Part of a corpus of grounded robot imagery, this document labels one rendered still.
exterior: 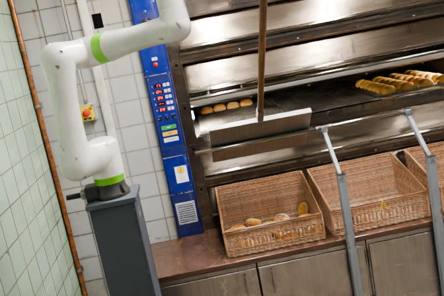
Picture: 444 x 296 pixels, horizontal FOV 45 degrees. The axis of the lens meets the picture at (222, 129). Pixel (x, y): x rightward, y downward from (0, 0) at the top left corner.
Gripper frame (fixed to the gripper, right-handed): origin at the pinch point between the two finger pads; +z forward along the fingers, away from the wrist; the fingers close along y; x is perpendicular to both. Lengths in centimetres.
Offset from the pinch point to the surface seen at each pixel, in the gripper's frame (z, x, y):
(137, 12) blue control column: -53, -91, -80
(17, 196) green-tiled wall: -125, -97, 19
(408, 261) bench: 67, -153, 76
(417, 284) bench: 71, -163, 87
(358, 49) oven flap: 74, -119, -46
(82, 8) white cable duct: -84, -88, -87
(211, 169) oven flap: -28, -157, -4
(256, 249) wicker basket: -13, -144, 55
